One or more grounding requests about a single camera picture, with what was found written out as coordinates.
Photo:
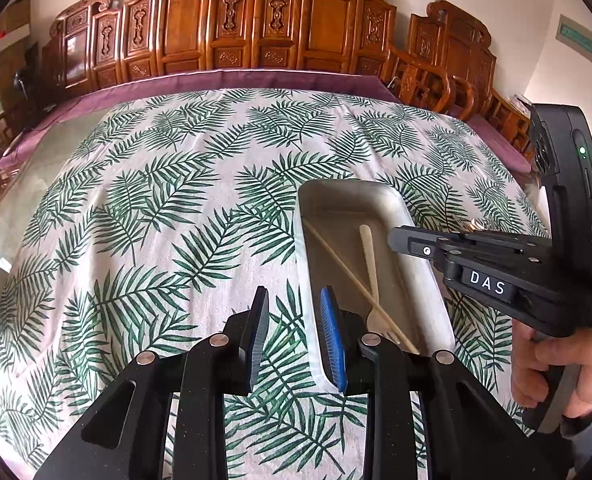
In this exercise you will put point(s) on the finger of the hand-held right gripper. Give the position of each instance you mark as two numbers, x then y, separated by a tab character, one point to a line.
421	242

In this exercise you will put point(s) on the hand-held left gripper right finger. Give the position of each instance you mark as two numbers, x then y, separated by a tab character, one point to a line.
332	340

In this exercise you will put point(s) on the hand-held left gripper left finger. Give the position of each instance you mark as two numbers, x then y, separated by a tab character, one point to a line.
257	340

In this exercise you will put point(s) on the pale wooden fork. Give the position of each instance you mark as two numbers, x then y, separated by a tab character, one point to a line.
367	255

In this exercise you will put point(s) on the bamboo chopstick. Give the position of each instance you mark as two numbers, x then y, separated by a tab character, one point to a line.
338	255

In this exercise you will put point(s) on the white rectangular tray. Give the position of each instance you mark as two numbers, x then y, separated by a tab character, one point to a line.
336	215

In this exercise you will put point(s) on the leaf print tablecloth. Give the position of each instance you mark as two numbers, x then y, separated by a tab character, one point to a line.
175	200

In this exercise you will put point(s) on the white printer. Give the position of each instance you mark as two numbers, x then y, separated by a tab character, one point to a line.
522	100

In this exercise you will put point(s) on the carved wooden armchair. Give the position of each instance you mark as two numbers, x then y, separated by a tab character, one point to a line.
83	45
446	55

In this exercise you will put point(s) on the large carved wooden sofa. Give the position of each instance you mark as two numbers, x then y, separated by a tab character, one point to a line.
256	20

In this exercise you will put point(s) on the cardboard box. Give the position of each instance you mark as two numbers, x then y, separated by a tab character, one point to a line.
15	20

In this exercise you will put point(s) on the green wall sign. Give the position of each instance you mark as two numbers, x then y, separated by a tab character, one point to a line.
579	40

